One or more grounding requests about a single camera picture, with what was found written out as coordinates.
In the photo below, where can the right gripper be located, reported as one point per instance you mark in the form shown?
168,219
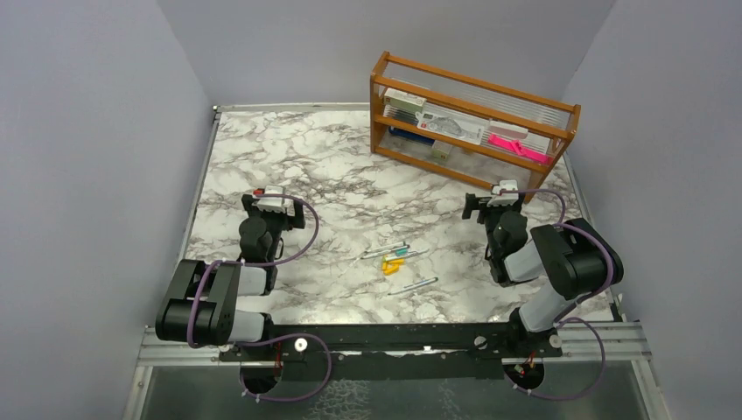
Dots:
474,202

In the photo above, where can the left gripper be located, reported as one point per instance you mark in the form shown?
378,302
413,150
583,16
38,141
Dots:
296,220

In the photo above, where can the grey pen teal end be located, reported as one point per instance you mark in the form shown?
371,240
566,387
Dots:
381,254

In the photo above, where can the yellow pen cap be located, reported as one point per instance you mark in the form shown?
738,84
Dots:
389,269
394,262

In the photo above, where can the grey pen green end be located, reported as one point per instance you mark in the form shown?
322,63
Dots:
386,248

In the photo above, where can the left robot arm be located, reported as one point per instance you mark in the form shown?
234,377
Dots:
199,307

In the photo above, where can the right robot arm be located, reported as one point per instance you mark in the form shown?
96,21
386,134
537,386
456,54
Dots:
576,260

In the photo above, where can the grey pen purple end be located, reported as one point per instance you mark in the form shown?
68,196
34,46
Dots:
413,254

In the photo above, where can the small white box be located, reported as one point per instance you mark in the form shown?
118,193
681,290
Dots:
441,150

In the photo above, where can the pink plastic tool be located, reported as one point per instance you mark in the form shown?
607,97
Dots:
519,149

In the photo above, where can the orange wooden shelf rack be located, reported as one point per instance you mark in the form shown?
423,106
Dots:
539,123

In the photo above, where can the white printed card package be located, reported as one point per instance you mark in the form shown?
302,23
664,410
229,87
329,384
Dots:
462,129

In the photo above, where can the blue flat box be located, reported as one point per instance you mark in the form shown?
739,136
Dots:
410,136

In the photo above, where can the white green box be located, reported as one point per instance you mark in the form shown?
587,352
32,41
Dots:
403,100

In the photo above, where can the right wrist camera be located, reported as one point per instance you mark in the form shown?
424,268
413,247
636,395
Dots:
503,190

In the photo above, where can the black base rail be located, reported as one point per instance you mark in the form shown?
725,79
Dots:
389,352

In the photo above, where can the aluminium frame rail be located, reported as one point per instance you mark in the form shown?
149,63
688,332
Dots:
611,341

